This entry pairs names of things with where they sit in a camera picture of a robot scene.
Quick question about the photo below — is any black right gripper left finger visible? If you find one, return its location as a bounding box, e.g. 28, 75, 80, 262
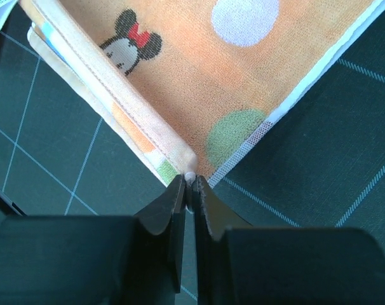
0, 175, 186, 304

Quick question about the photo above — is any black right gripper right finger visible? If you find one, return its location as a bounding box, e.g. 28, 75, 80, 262
191, 176, 385, 304

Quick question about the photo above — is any orange patterned towel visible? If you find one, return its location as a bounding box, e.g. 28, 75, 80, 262
17, 0, 385, 188

